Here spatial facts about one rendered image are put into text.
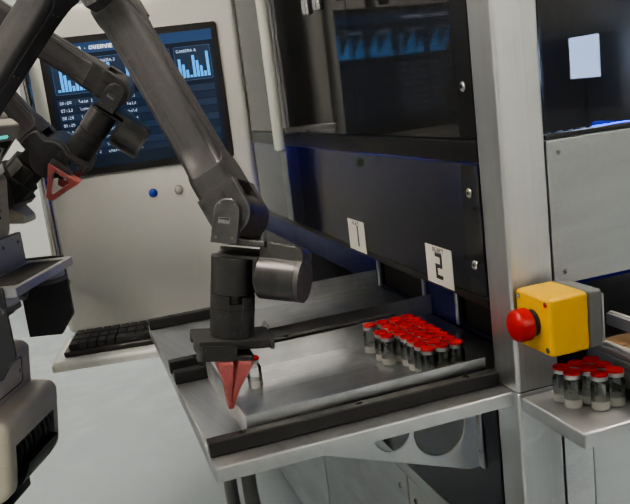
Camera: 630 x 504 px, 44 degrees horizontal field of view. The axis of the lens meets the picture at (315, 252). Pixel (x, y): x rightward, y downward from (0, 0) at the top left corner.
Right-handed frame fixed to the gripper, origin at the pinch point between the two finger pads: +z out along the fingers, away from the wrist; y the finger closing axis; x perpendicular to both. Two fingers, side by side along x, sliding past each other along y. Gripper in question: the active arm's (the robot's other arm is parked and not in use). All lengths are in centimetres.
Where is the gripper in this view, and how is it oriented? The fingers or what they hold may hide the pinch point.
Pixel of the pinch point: (230, 401)
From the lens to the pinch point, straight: 105.4
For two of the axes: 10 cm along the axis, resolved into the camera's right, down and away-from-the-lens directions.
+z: -0.4, 9.9, 1.6
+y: 9.6, -0.1, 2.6
